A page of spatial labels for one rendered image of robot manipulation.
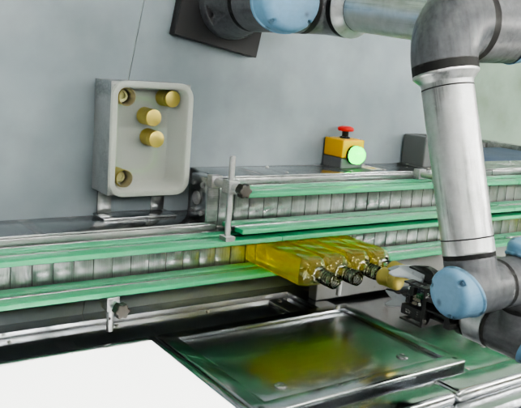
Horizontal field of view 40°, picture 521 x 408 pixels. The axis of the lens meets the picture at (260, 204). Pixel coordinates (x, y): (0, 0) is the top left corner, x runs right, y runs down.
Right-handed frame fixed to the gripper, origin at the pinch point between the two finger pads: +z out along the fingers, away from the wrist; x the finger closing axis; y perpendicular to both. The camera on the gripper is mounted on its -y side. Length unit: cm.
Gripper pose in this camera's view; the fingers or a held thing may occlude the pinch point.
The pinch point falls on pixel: (395, 280)
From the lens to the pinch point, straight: 140.4
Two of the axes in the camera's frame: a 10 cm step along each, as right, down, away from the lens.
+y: -8.2, 0.5, -5.7
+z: -5.7, -2.0, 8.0
